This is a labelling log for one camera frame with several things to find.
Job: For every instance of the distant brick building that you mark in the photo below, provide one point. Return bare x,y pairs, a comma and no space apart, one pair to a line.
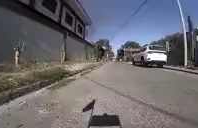
131,53

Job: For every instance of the distant trees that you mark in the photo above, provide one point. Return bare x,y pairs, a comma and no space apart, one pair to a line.
131,44

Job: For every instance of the grey asphalt road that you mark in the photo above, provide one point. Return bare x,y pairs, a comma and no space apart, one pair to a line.
133,86

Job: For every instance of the white car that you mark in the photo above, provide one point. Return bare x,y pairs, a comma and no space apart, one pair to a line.
151,55

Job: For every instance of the concrete kerb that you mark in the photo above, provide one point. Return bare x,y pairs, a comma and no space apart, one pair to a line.
43,87

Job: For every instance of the grey building with dark windows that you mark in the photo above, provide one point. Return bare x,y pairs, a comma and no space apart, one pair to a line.
37,36

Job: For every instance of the dry grass verge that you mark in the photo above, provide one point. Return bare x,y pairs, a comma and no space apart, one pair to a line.
23,75

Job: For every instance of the small bare tree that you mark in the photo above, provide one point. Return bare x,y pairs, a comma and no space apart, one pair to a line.
18,50

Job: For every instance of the pale street pole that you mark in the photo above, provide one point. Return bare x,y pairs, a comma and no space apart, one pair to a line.
184,33

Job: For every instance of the raised pavement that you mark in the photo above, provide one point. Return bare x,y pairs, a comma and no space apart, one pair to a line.
190,69

